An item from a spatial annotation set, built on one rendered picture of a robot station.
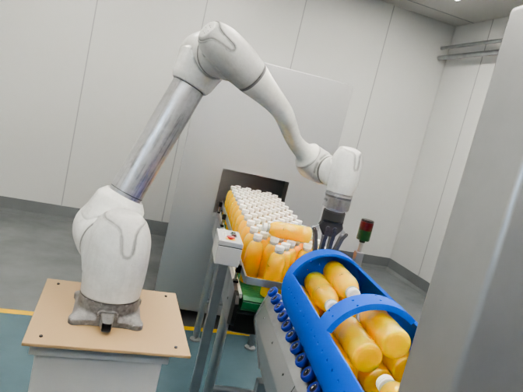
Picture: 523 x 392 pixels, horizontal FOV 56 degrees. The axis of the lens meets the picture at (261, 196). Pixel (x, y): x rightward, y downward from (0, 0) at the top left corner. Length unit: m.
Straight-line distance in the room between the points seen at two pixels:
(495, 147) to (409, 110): 6.57
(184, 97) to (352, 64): 5.15
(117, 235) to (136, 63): 4.69
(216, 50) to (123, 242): 0.54
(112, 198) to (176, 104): 0.32
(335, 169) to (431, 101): 5.54
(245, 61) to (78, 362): 0.85
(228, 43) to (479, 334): 1.10
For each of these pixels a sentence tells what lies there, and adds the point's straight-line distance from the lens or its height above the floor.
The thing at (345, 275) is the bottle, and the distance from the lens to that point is 1.51.
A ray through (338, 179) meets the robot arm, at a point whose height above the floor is 1.47.
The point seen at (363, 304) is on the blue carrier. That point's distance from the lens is 1.23.
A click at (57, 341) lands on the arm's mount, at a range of 1.24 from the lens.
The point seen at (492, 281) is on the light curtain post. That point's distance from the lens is 0.32.
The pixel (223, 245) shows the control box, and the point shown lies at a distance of 1.96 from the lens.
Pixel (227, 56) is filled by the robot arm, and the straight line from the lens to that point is 1.32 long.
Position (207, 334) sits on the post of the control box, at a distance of 2.19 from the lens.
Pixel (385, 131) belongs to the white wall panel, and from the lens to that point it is 6.74.
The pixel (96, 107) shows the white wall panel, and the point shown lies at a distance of 5.85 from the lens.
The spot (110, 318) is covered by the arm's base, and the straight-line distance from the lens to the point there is 1.28.
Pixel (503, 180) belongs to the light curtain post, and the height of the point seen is 1.59.
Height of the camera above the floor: 1.59
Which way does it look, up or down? 8 degrees down
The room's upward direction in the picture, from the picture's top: 13 degrees clockwise
